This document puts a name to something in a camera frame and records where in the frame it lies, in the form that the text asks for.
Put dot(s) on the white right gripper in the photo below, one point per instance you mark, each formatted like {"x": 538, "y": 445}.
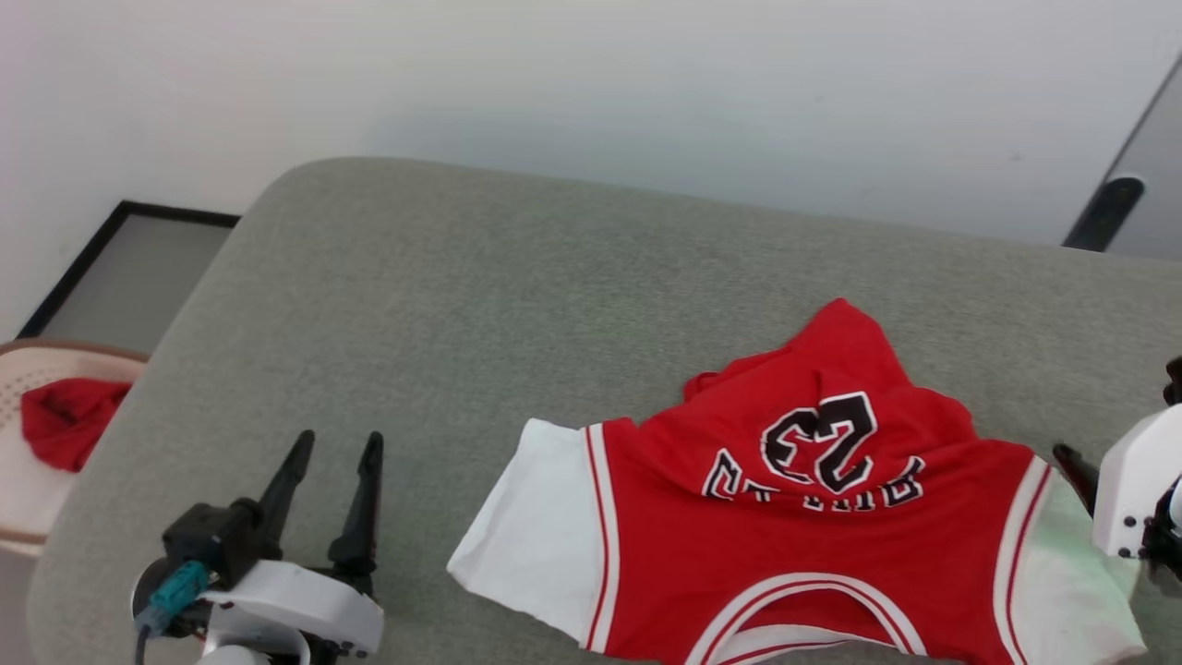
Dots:
{"x": 1131, "y": 480}

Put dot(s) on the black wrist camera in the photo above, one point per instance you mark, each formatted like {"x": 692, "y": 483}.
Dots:
{"x": 1175, "y": 380}
{"x": 212, "y": 540}

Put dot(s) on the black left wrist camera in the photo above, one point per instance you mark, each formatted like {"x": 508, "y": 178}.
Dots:
{"x": 212, "y": 540}

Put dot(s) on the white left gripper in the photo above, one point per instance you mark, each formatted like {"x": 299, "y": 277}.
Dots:
{"x": 295, "y": 610}

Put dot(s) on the red and white basketball jersey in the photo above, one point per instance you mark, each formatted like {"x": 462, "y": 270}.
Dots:
{"x": 739, "y": 554}

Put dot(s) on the red cloth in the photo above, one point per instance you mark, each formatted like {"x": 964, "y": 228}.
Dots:
{"x": 69, "y": 420}

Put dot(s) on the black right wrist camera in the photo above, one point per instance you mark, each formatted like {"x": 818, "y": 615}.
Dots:
{"x": 1175, "y": 380}

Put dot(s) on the beige plastic laundry basket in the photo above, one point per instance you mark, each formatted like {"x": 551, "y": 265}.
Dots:
{"x": 18, "y": 499}

